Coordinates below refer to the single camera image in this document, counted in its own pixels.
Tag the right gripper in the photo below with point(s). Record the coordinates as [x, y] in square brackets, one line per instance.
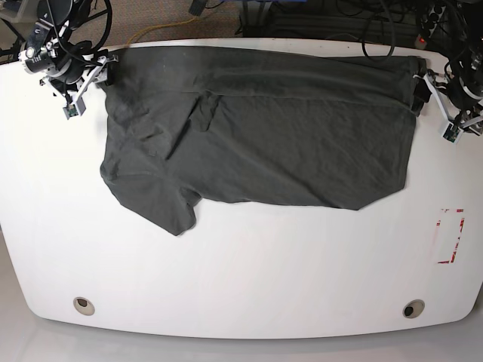
[64, 65]

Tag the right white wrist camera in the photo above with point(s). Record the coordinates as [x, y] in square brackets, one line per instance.
[75, 106]

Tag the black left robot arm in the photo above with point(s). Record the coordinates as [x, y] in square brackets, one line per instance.
[454, 29]

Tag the white power strip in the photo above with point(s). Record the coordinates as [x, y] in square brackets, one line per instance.
[421, 41]

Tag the red tape marking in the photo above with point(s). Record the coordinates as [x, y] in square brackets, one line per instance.
[448, 234]

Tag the table grommet hole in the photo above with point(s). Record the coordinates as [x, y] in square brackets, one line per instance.
[413, 309]
[83, 306]

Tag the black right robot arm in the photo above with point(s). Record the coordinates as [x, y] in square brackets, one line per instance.
[57, 21]

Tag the left table grommet hole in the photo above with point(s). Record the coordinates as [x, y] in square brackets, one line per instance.
[83, 306]

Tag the dark green T-shirt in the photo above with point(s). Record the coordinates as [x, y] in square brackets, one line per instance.
[237, 125]

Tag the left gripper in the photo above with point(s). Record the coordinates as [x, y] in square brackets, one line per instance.
[468, 101]

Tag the right table grommet hole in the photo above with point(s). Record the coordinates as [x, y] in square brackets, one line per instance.
[413, 309]

